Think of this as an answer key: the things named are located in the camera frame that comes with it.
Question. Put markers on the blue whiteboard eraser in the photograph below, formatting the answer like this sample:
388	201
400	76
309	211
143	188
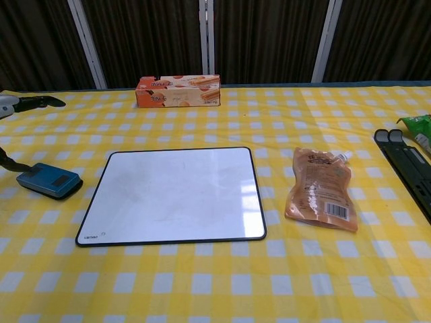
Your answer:
50	181

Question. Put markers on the green snack bag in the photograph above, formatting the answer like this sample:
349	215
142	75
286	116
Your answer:
420	129

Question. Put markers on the yellow checkered tablecloth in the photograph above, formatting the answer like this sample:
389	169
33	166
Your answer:
215	208

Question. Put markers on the orange biscuit box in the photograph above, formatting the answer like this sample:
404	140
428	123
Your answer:
178	91

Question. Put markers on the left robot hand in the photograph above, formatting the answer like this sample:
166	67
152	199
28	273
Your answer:
32	101

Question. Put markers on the orange spout pouch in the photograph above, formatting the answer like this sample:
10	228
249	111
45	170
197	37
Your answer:
320	190

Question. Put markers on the small white whiteboard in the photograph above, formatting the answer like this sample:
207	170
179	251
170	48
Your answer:
175	196

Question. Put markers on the black folding stand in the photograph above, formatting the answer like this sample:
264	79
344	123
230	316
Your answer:
409	161

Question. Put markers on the white metal frame post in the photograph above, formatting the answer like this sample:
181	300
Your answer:
88	43
207	37
326	40

